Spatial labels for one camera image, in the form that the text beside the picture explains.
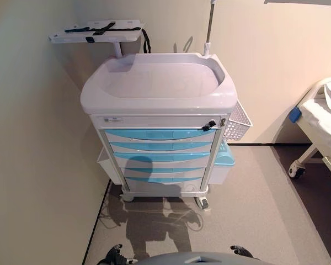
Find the small cart label sticker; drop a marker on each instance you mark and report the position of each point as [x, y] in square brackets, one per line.
[113, 119]

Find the white hospital bed frame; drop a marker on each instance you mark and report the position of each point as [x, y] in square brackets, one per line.
[306, 157]

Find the white plastic side bin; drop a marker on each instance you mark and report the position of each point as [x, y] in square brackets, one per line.
[106, 165]

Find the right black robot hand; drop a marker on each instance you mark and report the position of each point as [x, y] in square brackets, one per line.
[241, 250]

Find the bed caster wheel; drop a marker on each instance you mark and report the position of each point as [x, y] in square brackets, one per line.
[297, 171]

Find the blue white cart drawer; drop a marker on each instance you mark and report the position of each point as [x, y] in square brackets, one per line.
[160, 146]
[182, 157]
[160, 134]
[187, 171]
[190, 180]

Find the white bed mattress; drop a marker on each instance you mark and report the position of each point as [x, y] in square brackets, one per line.
[325, 118]

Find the white medical cart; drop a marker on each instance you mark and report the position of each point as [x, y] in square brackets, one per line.
[154, 99]

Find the blue bed corner bumper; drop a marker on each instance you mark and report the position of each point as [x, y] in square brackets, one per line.
[295, 114]

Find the black cart keys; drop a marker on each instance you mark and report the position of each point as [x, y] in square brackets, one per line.
[208, 125]

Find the white bin blue lid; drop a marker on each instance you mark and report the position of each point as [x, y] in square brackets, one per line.
[223, 163]

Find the white cart caster with brake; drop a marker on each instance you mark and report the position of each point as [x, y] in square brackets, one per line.
[203, 203]

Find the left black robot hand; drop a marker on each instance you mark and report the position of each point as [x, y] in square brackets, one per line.
[114, 255]

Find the white side shelf tray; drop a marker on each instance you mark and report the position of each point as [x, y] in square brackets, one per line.
[71, 34]

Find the silver IV pole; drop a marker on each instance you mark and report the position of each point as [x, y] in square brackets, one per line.
[209, 27]

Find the white overhead panel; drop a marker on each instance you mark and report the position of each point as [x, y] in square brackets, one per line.
[303, 1]

